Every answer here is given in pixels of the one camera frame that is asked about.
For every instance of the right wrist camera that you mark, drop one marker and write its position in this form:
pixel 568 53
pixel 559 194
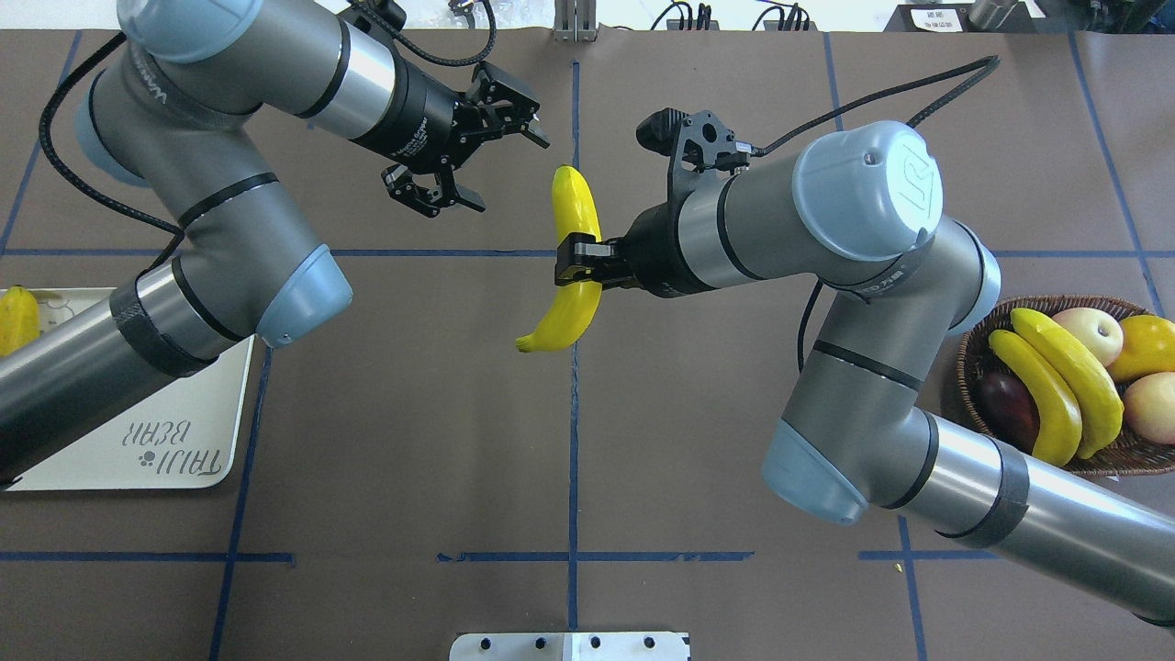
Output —
pixel 698 145

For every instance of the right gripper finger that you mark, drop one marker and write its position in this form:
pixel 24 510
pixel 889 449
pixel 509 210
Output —
pixel 605 273
pixel 582 249

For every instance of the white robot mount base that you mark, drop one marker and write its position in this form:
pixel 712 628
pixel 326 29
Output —
pixel 637 645

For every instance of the dark red plum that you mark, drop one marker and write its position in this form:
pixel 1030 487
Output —
pixel 1009 410

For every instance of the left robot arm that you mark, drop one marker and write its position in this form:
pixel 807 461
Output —
pixel 170 113

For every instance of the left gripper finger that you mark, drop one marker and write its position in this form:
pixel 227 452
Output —
pixel 504 105
pixel 430 201

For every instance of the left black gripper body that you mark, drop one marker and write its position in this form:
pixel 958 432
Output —
pixel 418 122

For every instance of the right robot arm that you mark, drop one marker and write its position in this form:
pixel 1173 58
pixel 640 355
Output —
pixel 863 211

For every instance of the aluminium frame post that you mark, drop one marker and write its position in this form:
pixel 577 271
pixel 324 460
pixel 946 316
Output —
pixel 575 21

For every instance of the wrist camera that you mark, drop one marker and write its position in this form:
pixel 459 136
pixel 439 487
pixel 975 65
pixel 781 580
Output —
pixel 375 17
pixel 698 145

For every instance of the yellow orange fruit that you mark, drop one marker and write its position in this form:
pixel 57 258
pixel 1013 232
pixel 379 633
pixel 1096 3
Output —
pixel 1148 348

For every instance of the yellow banana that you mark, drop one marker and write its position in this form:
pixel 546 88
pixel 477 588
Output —
pixel 577 296
pixel 1060 422
pixel 1102 409
pixel 20 319

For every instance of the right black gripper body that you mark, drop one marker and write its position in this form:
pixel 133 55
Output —
pixel 654 251

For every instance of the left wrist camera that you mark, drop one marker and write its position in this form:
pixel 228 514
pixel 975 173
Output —
pixel 375 17

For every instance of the brown wicker basket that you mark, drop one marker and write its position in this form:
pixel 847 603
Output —
pixel 1128 455

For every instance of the pale pink apple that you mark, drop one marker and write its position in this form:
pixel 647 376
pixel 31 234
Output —
pixel 1098 331

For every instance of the cream bear tray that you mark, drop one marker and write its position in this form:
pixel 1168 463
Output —
pixel 156 431

